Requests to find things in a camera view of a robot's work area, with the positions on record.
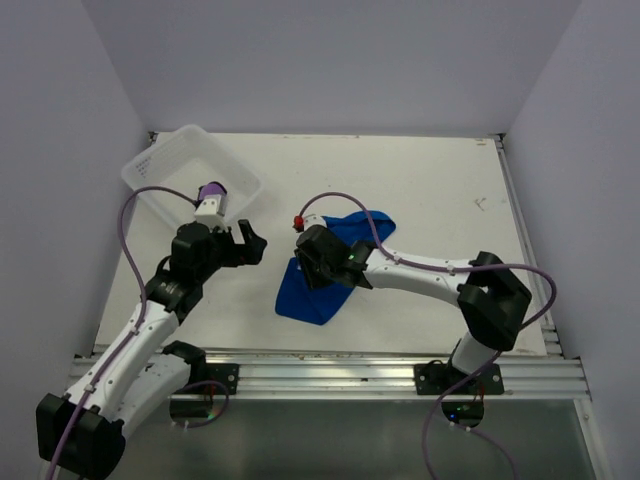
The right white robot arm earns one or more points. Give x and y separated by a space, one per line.
492 300

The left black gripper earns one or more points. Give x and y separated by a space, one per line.
240 254

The blue towel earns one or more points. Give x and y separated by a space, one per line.
296 301

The right side aluminium rail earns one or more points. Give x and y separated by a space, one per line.
538 285

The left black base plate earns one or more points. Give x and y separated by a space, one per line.
227 374

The purple towel black trim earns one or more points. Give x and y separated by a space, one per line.
212 189

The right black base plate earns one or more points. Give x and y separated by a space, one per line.
435 377

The white plastic basket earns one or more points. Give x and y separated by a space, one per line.
190 157

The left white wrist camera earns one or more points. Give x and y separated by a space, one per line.
211 211

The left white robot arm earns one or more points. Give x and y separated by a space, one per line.
86 429

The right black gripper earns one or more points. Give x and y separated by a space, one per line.
313 280

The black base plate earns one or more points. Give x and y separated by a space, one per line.
435 377
227 374

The aluminium mounting rail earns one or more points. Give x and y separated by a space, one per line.
265 375

